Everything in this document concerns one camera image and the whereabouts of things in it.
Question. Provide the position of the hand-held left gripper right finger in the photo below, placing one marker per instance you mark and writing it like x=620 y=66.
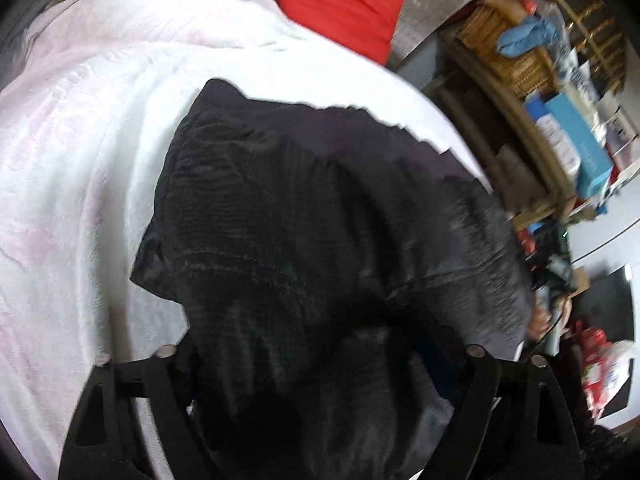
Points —
x=482 y=385

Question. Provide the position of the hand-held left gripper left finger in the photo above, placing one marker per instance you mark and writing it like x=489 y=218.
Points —
x=167 y=375

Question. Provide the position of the dark navy quilted jacket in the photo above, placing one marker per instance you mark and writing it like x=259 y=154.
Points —
x=325 y=260

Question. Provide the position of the person's right hand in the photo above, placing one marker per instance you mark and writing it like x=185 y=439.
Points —
x=539 y=324

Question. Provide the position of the red and white plastic bag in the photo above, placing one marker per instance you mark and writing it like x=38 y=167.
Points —
x=607 y=370

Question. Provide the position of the light blue cardboard box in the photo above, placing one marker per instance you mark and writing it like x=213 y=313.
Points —
x=582 y=150

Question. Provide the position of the wooden table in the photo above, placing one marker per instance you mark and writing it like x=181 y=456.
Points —
x=520 y=150

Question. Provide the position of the wicker basket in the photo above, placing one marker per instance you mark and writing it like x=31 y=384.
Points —
x=510 y=67

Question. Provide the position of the white bed blanket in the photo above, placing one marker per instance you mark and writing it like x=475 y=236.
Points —
x=80 y=160

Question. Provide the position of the blue cloth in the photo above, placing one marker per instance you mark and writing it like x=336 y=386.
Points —
x=530 y=35

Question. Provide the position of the wooden stair railing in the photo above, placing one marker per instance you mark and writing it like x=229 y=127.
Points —
x=585 y=15

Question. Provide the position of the red pillow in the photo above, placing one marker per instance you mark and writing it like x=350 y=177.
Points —
x=340 y=5

